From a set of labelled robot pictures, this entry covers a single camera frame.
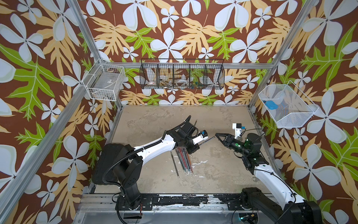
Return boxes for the aluminium frame post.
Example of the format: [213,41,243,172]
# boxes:
[249,0,316,109]
[67,1,123,111]

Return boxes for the white wire basket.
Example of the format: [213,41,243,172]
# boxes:
[83,63,126,101]
[258,81,318,129]

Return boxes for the aluminium frame post back left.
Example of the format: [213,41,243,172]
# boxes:
[67,1,123,111]

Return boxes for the blue object in basket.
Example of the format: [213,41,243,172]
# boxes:
[264,100,279,110]

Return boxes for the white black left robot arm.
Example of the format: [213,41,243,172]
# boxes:
[100,116,208,210]

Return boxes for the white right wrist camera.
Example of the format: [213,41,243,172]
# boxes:
[232,123,246,140]

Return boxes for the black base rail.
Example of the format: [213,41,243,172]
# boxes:
[112,193,246,211]

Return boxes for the black tool case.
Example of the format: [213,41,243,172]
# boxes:
[92,143,124,185]

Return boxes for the white wire basket left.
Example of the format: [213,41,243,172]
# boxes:
[83,63,126,101]

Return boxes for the bundle red green pencils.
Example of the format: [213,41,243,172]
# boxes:
[175,147,194,175]

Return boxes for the aluminium frame post back right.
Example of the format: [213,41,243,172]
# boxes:
[249,0,316,109]

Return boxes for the white wire basket right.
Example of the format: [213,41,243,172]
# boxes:
[258,81,318,129]

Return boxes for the black wire basket back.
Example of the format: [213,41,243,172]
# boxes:
[139,58,225,90]

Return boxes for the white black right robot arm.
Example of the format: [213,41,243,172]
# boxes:
[215,133,323,224]

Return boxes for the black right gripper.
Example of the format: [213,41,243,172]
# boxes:
[216,133,250,158]

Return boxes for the black pencil lying apart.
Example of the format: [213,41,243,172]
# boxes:
[170,151,180,180]

